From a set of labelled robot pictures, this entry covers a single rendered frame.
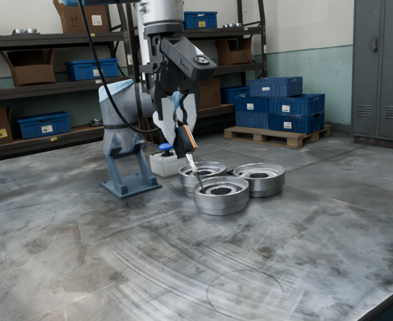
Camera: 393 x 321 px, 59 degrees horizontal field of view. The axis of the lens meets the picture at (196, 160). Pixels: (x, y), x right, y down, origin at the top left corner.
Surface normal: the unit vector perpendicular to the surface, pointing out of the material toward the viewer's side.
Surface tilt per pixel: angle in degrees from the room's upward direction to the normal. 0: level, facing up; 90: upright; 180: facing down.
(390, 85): 90
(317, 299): 0
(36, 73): 82
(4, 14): 90
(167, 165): 90
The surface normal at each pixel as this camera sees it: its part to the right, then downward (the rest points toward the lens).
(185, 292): -0.09, -0.96
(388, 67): -0.84, 0.22
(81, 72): 0.54, 0.18
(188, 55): 0.22, -0.72
